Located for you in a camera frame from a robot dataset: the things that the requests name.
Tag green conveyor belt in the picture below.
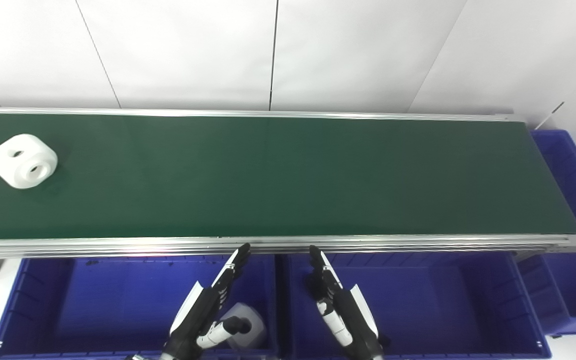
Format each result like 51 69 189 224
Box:
0 106 576 261

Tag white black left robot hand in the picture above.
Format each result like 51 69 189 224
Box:
160 243 253 360

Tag thin grey stick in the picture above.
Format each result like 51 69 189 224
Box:
535 101 566 130

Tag white two-hole plastic part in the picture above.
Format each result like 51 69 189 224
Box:
0 133 59 190

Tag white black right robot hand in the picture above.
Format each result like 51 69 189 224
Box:
308 244 389 360

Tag blue plastic bin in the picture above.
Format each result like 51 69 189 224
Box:
275 251 553 360
0 254 281 360
517 129 576 337

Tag white plastic part with hole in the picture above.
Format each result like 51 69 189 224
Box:
219 302 268 350

